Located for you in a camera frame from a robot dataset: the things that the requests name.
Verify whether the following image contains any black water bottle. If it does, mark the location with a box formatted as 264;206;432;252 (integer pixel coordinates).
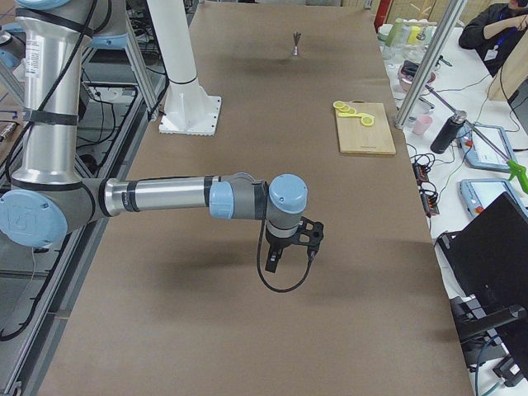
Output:
430;111;467;154

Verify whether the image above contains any teach pendant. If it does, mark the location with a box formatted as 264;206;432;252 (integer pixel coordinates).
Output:
459;178;525;219
456;123;516;172

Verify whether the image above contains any yellow plastic knife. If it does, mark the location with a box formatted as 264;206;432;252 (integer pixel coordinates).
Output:
337;112;372;119

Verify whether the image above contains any teach pendant lower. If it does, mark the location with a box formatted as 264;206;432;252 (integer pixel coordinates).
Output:
459;178;525;219

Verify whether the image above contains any steel double jigger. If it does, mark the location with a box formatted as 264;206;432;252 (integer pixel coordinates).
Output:
292;31;302;57

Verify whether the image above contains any black monitor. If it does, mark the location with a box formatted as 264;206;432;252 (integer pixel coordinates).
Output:
437;192;527;373

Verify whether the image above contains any teach pendant upper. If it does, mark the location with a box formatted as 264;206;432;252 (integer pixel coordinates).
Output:
456;123;516;172

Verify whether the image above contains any green cup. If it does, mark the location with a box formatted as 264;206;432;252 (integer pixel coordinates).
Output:
385;18;404;47

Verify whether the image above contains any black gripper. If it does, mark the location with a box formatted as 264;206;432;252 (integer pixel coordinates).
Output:
265;229;292;272

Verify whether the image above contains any bamboo cutting board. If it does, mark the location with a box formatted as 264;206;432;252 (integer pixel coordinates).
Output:
333;101;396;155

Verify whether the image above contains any white camera mast base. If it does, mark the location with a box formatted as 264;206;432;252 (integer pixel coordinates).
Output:
148;0;222;136

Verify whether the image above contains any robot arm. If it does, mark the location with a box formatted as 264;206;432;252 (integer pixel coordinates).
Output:
1;1;320;272

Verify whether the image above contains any yellow cup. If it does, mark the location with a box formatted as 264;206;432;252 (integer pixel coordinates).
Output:
407;26;422;45

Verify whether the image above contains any lemon slice front top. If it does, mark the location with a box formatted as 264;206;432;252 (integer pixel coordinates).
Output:
361;116;375;126

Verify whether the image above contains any pink cup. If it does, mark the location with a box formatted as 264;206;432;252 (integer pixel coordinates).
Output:
412;114;433;135

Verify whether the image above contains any seated person in black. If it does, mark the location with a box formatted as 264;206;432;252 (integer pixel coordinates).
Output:
458;0;527;77

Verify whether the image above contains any aluminium frame post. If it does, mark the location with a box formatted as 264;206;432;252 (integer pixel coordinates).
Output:
394;0;467;130

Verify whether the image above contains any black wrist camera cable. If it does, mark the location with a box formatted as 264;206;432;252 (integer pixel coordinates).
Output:
255;220;317;294

